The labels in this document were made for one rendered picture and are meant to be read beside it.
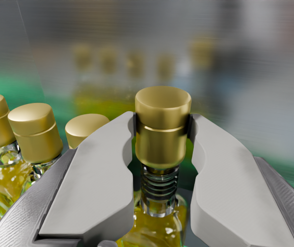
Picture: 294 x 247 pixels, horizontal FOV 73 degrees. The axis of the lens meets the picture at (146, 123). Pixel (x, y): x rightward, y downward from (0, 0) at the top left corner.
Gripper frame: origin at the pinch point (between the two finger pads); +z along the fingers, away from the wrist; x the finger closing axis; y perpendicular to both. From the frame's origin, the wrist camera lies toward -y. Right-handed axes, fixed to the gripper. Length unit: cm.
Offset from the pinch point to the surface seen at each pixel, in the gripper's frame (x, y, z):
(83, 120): -6.0, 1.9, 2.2
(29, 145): -10.9, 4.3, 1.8
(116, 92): -6.0, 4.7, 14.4
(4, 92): -31.1, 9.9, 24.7
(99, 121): -4.7, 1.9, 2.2
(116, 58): -5.7, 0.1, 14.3
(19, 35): -22.6, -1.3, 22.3
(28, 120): -10.4, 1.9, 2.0
